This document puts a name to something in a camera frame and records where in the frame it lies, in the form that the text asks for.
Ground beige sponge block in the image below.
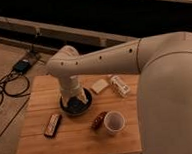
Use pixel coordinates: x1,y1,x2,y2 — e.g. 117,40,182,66
90,79,108,94

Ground black power adapter box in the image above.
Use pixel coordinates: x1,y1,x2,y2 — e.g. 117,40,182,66
13,59,30,74

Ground dark ceramic bowl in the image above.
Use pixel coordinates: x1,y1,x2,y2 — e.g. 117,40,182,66
59,88,92,116

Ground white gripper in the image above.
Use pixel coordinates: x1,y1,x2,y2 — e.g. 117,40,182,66
59,76,88,107

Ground black floor cables left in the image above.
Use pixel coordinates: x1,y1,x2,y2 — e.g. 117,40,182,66
0,56,63,144

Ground dark rectangular candy box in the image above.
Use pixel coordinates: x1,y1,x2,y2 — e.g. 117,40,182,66
44,114,62,138

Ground wooden table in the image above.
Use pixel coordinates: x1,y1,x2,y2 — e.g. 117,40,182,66
16,75,141,154

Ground brown snack bar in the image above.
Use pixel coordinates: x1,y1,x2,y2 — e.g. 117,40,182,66
91,112,106,130

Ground white cup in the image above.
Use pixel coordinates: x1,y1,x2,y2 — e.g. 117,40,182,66
103,111,125,135

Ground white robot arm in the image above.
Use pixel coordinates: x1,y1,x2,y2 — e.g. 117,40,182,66
46,31,192,154

